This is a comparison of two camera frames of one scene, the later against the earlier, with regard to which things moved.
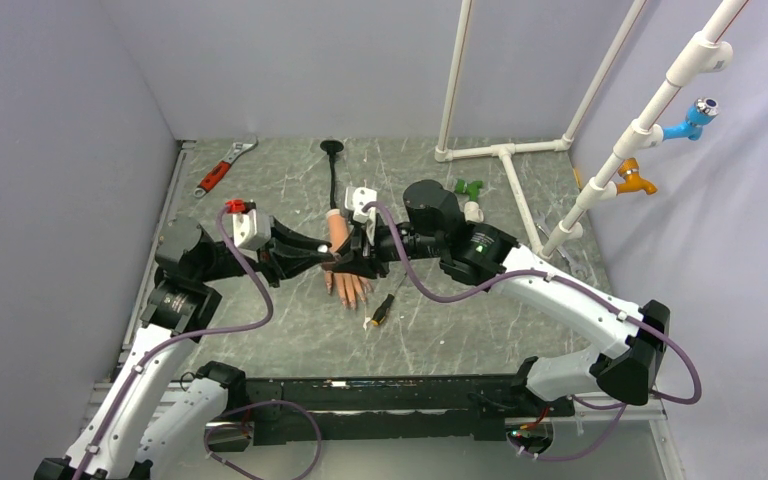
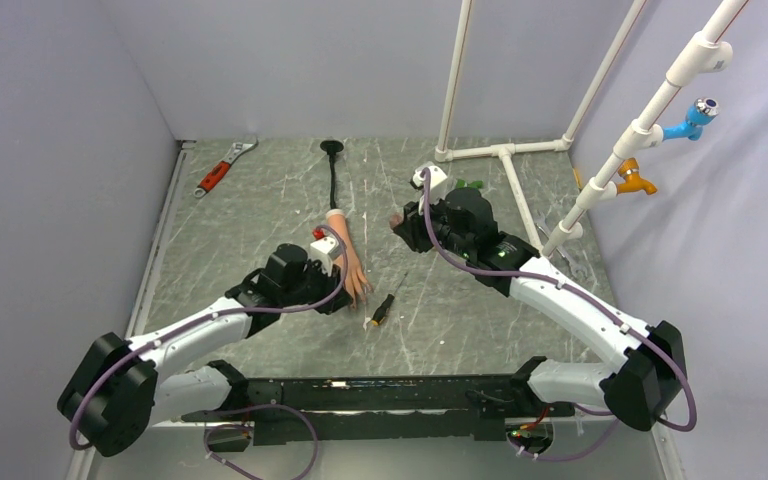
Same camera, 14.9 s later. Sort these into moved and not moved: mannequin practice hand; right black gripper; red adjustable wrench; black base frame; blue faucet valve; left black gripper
Moved: left black gripper; right black gripper
Not moved: red adjustable wrench; black base frame; mannequin practice hand; blue faucet valve
